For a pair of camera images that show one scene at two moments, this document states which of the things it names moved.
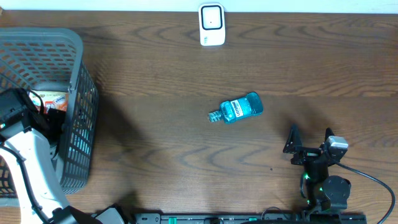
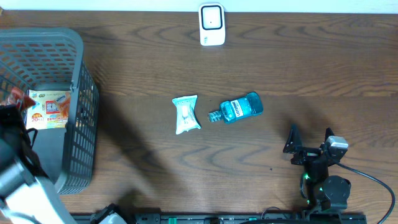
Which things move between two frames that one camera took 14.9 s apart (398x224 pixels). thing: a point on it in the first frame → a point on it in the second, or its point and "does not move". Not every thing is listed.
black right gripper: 307,154 does not move
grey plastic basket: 33,58 does not move
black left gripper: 57,116 → 7,109
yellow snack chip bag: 51,99 does not move
